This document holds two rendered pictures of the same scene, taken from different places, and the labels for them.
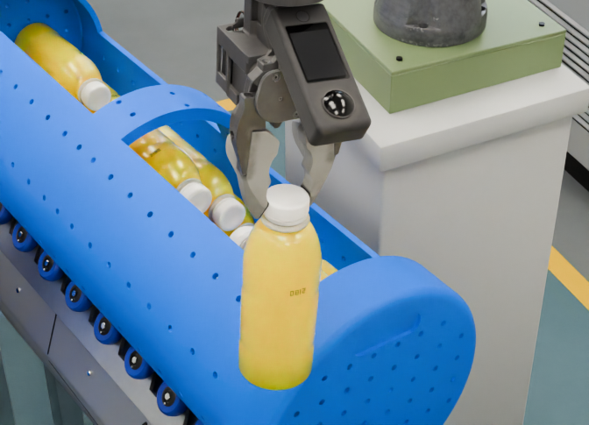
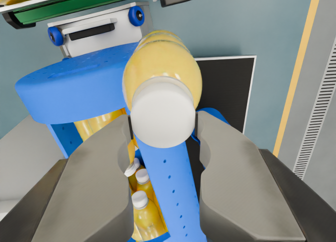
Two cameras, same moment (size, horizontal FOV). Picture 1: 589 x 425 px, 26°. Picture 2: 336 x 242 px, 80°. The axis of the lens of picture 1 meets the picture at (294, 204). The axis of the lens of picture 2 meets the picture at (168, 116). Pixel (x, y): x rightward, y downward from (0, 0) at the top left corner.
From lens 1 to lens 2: 97 cm
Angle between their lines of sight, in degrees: 34
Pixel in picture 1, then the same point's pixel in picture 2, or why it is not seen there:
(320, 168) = (104, 142)
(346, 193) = not seen: hidden behind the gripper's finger
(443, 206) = (20, 177)
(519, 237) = not seen: outside the picture
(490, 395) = not seen: hidden behind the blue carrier
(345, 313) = (99, 81)
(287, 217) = (174, 87)
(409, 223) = (40, 172)
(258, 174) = (232, 145)
